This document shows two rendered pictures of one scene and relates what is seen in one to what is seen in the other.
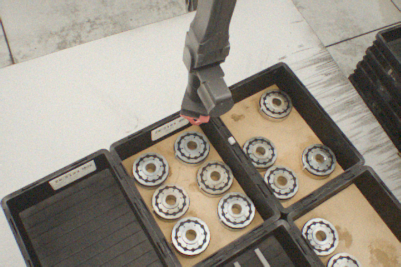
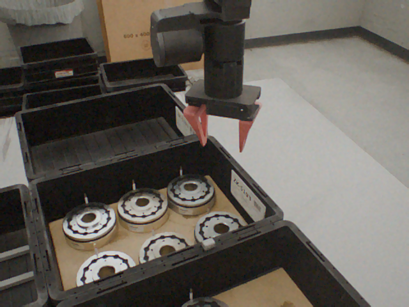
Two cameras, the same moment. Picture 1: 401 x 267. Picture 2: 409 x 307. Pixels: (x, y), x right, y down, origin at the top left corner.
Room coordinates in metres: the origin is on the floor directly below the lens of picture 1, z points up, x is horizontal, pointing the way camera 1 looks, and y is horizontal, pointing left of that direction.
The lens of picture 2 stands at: (0.63, -0.51, 1.42)
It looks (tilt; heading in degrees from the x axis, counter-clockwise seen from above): 35 degrees down; 104
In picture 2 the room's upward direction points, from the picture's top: straight up
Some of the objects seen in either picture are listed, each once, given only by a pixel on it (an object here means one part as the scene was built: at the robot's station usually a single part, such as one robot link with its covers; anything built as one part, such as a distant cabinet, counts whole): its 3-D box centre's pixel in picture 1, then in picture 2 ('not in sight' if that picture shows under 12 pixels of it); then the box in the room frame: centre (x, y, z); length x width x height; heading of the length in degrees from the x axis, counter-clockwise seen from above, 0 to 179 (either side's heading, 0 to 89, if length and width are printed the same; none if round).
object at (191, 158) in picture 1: (192, 146); (221, 231); (0.53, 0.02, 0.86); 0.10 x 0.10 x 0.01
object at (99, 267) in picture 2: (236, 209); (106, 273); (0.37, -0.13, 0.86); 0.05 x 0.05 x 0.01
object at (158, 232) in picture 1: (192, 182); (151, 203); (0.40, 0.00, 0.92); 0.40 x 0.30 x 0.02; 40
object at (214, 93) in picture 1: (213, 77); (197, 17); (0.50, -0.01, 1.26); 0.11 x 0.09 x 0.12; 33
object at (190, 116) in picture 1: (197, 110); (211, 120); (0.51, 0.02, 1.10); 0.07 x 0.07 x 0.09; 85
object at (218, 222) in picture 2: (192, 145); (221, 229); (0.53, 0.02, 0.86); 0.05 x 0.05 x 0.01
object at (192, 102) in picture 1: (200, 88); (223, 78); (0.53, 0.02, 1.17); 0.10 x 0.07 x 0.07; 175
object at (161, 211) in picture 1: (170, 200); (142, 204); (0.36, 0.05, 0.86); 0.10 x 0.10 x 0.01
